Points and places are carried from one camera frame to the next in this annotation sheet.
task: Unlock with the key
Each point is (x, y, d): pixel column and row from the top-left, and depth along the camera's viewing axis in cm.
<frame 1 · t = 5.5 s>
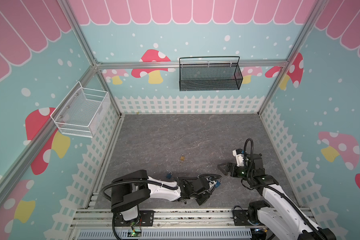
left hand: (205, 196, 82), fingers closed
right hand: (222, 166, 82), fingers open
brass padlock: (182, 157, 99), on the table
large blue padlock: (217, 184, 87), on the table

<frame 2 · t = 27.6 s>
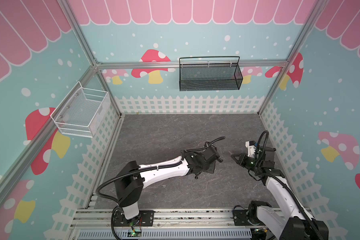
left hand: (210, 167, 80), fingers open
right hand: (231, 155, 83), fingers closed
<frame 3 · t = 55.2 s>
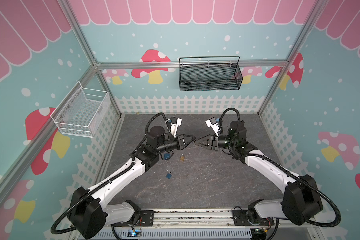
left hand: (195, 141, 69), fingers closed
right hand: (196, 143, 69), fingers closed
small blue padlock: (169, 175, 91), on the table
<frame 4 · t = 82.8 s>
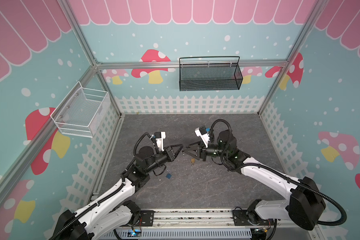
left hand: (183, 149, 71), fingers closed
right hand: (185, 149, 69), fingers open
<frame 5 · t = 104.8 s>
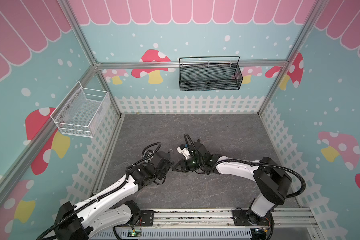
left hand: (171, 165, 79), fingers closed
right hand: (172, 169, 78), fingers closed
